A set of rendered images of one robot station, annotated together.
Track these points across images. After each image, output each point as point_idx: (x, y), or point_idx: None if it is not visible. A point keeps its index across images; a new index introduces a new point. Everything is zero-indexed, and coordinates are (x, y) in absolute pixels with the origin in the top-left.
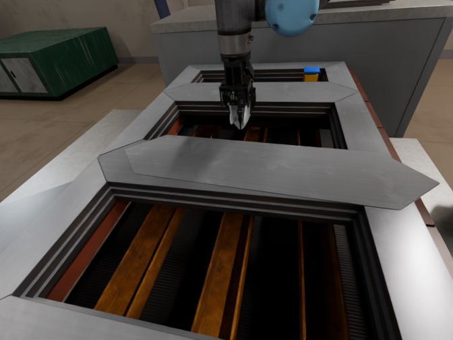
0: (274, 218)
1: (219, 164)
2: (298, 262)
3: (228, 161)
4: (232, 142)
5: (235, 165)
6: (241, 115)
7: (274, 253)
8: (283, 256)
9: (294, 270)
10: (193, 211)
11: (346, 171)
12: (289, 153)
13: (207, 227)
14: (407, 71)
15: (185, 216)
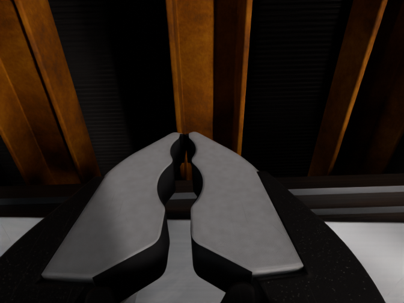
0: (258, 85)
1: (172, 302)
2: (287, 154)
3: (190, 292)
4: (177, 228)
5: (214, 299)
6: (196, 193)
7: (255, 148)
8: (267, 149)
9: (280, 165)
10: (95, 96)
11: None
12: (368, 254)
13: (140, 124)
14: None
15: (86, 109)
